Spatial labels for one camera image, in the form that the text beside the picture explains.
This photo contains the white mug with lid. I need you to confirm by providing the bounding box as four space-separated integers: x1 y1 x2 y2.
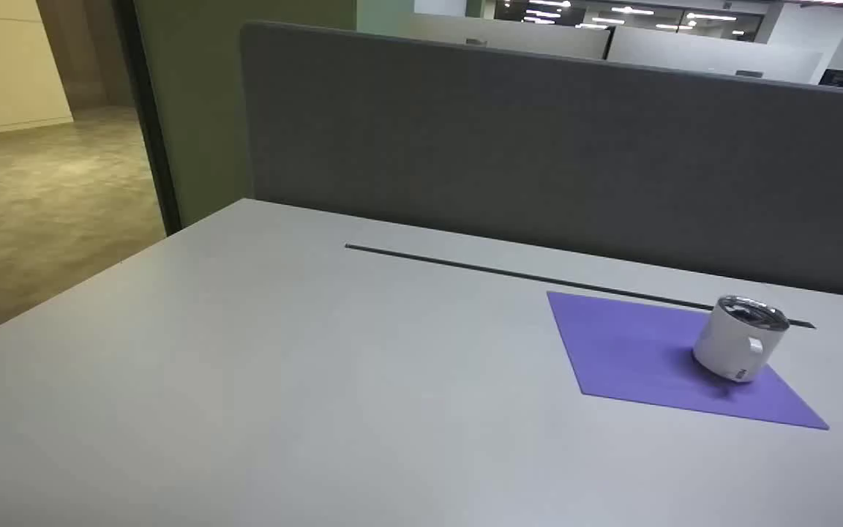
690 293 794 384

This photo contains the grey desk divider panel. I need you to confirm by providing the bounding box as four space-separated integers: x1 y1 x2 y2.
236 21 843 302

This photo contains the purple mat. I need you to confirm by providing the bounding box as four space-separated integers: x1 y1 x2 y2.
545 290 832 433

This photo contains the grey background partition panel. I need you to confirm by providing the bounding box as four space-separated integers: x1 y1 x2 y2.
603 24 824 86

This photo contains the dark door frame post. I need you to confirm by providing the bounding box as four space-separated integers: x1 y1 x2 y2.
112 0 183 236

